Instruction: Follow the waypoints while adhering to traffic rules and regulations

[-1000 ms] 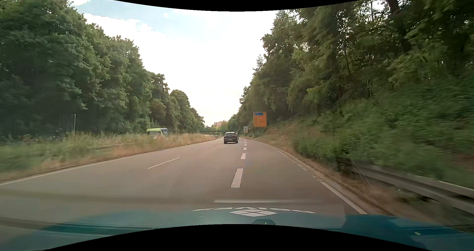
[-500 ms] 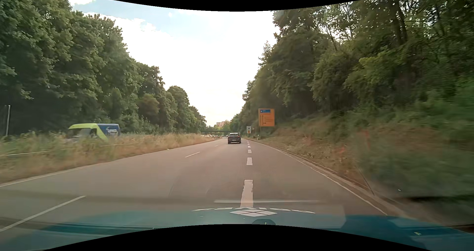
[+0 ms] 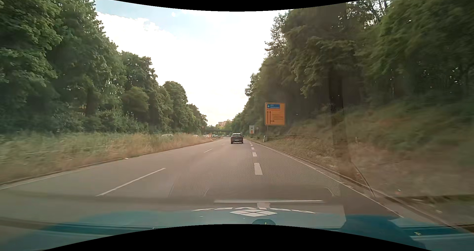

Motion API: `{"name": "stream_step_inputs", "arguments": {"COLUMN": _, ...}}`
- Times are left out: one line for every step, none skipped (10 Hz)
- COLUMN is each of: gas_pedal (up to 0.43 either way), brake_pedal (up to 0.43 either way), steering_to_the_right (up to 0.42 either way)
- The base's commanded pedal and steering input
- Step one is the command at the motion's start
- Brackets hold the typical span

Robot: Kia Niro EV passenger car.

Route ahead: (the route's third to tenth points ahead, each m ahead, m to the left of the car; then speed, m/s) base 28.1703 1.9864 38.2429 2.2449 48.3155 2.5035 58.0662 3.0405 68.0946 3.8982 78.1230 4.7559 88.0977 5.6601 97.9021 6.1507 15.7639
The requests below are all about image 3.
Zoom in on wood of green trees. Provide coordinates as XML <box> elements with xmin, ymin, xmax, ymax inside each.
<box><xmin>226</xmin><ymin>0</ymin><xmax>474</xmax><ymax>137</ymax></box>

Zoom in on road markings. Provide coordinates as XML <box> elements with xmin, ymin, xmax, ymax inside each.
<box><xmin>0</xmin><ymin>139</ymin><xmax>404</xmax><ymax>218</ymax></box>

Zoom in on grassy bank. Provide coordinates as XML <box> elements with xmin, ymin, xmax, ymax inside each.
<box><xmin>249</xmin><ymin>96</ymin><xmax>474</xmax><ymax>229</ymax></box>

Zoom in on orange direction road sign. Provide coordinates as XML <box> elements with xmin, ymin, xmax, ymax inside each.
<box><xmin>264</xmin><ymin>102</ymin><xmax>286</xmax><ymax>142</ymax></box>

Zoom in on grey asphalt road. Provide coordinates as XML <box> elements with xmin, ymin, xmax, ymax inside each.
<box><xmin>0</xmin><ymin>137</ymin><xmax>452</xmax><ymax>229</ymax></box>

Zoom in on row of green trees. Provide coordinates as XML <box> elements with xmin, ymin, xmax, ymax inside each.
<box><xmin>0</xmin><ymin>0</ymin><xmax>209</xmax><ymax>136</ymax></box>

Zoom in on dry grass median strip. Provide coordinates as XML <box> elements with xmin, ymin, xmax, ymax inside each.
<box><xmin>0</xmin><ymin>133</ymin><xmax>223</xmax><ymax>185</ymax></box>

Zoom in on guard rail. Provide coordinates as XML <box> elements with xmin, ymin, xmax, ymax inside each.
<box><xmin>22</xmin><ymin>135</ymin><xmax>223</xmax><ymax>156</ymax></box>

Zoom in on car's own bonnet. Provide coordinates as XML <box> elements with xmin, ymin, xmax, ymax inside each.
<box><xmin>0</xmin><ymin>195</ymin><xmax>474</xmax><ymax>251</ymax></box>

